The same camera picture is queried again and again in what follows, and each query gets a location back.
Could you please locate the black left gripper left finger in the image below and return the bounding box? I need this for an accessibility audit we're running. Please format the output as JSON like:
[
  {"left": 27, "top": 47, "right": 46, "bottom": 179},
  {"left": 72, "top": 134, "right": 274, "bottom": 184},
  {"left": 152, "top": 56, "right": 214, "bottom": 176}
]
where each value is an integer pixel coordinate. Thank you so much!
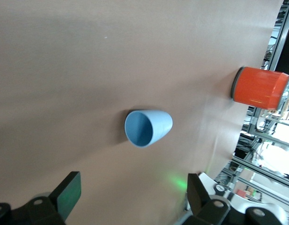
[{"left": 0, "top": 171, "right": 82, "bottom": 225}]

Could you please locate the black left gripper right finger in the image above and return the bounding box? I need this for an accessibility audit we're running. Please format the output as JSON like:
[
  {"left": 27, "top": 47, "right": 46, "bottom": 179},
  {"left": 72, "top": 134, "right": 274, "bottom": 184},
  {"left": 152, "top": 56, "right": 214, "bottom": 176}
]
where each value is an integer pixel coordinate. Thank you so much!
[{"left": 181, "top": 173, "right": 289, "bottom": 225}]

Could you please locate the light blue plastic cup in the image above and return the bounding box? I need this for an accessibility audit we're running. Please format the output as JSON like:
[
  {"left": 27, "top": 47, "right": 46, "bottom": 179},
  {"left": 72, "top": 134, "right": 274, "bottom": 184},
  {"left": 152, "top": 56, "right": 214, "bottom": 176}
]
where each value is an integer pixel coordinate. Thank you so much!
[{"left": 124, "top": 109, "right": 173, "bottom": 149}]

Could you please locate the large orange can, silver lid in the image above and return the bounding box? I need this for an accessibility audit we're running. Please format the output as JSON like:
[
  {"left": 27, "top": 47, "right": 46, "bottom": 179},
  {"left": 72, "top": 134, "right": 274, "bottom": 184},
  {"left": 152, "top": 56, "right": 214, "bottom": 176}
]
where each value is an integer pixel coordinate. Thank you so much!
[{"left": 230, "top": 66, "right": 289, "bottom": 110}]

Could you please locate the brown table mat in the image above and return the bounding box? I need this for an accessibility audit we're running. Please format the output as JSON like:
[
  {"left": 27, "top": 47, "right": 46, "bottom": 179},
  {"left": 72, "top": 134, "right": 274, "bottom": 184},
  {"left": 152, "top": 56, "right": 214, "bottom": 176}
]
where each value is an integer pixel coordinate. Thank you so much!
[{"left": 0, "top": 0, "right": 285, "bottom": 225}]

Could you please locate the aluminium profile frame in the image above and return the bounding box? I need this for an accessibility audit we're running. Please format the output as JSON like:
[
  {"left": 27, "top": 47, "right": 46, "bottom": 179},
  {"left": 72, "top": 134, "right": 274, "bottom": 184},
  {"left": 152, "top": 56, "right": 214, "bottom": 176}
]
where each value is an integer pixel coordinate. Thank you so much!
[{"left": 214, "top": 0, "right": 289, "bottom": 211}]

